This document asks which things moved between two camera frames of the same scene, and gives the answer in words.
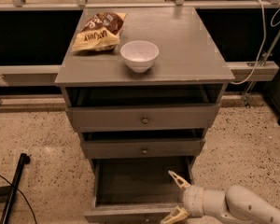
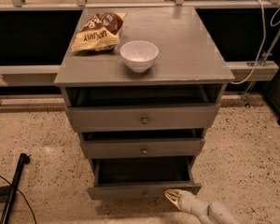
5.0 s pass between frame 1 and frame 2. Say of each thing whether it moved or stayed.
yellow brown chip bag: stayed
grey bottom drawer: moved
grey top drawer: stayed
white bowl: stayed
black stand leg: stayed
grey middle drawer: stayed
